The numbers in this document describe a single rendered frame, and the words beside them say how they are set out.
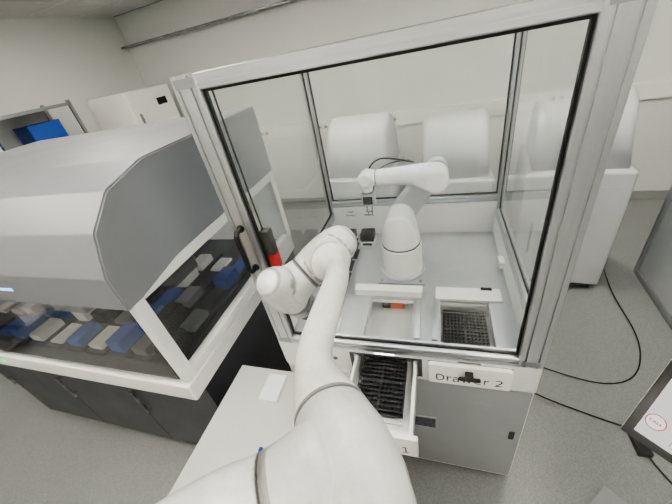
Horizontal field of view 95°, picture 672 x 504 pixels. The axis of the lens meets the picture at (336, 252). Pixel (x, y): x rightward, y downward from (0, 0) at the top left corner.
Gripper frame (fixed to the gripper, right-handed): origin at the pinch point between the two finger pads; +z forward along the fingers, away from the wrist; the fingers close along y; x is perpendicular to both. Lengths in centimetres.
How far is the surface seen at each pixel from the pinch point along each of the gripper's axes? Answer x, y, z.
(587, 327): 80, 115, 167
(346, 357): -8.0, 2.0, 28.9
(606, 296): 114, 129, 185
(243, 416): -47, -30, 25
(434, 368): 1.1, 36.6, 28.2
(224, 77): 40, -22, -66
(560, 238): 38, 60, -20
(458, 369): 4, 45, 28
